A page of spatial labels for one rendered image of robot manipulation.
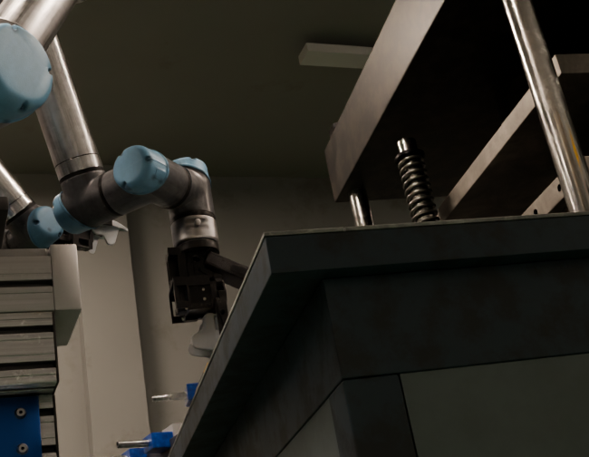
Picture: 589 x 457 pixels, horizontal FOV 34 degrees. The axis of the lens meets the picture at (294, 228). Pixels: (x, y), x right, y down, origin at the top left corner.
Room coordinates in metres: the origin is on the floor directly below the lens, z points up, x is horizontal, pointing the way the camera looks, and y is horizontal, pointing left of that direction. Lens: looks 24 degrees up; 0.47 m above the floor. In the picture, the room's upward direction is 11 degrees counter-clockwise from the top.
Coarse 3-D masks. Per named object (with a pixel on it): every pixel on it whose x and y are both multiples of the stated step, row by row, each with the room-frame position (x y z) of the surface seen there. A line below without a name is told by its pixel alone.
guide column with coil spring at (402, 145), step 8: (400, 144) 2.42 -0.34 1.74; (408, 144) 2.41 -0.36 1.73; (416, 144) 2.43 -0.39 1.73; (408, 160) 2.42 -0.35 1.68; (416, 160) 2.42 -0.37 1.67; (408, 168) 2.42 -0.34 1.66; (416, 168) 2.41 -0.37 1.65; (408, 176) 2.42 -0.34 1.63; (408, 184) 2.43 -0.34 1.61; (424, 192) 2.42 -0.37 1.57; (424, 200) 2.41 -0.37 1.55; (424, 208) 2.41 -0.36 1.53; (432, 208) 2.43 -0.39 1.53; (424, 216) 2.41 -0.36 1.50
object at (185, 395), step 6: (192, 384) 1.51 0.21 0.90; (186, 390) 1.52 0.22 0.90; (192, 390) 1.51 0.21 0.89; (156, 396) 1.51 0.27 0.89; (162, 396) 1.51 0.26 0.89; (168, 396) 1.52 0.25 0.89; (174, 396) 1.52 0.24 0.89; (180, 396) 1.52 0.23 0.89; (186, 396) 1.52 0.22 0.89; (192, 396) 1.51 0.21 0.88; (186, 402) 1.53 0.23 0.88
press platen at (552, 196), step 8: (552, 184) 1.86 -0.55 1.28; (544, 192) 1.90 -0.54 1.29; (552, 192) 1.87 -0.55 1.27; (560, 192) 1.84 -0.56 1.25; (536, 200) 1.94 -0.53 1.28; (544, 200) 1.91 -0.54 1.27; (552, 200) 1.88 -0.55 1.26; (560, 200) 1.85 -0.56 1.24; (528, 208) 1.97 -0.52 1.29; (536, 208) 1.94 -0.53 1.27; (544, 208) 1.92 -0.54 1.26; (552, 208) 1.89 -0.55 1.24; (560, 208) 1.89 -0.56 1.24
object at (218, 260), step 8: (208, 256) 1.42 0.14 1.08; (216, 256) 1.42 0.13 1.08; (208, 264) 1.42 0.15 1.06; (216, 264) 1.42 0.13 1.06; (224, 264) 1.42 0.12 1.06; (232, 264) 1.43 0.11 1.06; (240, 264) 1.43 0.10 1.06; (216, 272) 1.44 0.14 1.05; (224, 272) 1.43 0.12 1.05; (232, 272) 1.43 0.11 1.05; (240, 272) 1.43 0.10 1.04; (224, 280) 1.46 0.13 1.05; (232, 280) 1.45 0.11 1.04; (240, 280) 1.44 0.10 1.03
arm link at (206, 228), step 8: (192, 216) 1.40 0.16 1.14; (200, 216) 1.40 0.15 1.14; (208, 216) 1.41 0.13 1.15; (176, 224) 1.41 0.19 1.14; (184, 224) 1.40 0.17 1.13; (192, 224) 1.40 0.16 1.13; (200, 224) 1.40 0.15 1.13; (208, 224) 1.41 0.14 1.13; (216, 224) 1.43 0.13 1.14; (176, 232) 1.41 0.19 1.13; (184, 232) 1.40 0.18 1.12; (192, 232) 1.40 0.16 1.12; (200, 232) 1.40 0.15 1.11; (208, 232) 1.41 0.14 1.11; (216, 232) 1.43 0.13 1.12; (176, 240) 1.41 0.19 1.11; (184, 240) 1.40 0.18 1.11; (216, 240) 1.43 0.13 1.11
